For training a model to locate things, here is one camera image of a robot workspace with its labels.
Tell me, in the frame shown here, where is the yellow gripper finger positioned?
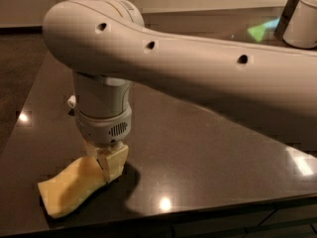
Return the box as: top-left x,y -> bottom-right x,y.
105,145 -> 129,182
83,140 -> 102,168

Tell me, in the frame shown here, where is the yellow wavy sponge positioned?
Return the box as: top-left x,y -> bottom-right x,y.
38,156 -> 109,219

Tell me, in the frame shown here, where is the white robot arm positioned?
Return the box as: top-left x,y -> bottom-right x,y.
43,0 -> 317,152

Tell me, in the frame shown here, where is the clear plastic water bottle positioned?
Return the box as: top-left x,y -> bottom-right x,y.
67,95 -> 76,108

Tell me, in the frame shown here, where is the white cylindrical container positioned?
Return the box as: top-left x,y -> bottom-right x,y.
283,0 -> 317,49

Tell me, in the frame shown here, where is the dark box in background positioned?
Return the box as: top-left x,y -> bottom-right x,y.
274,0 -> 300,41

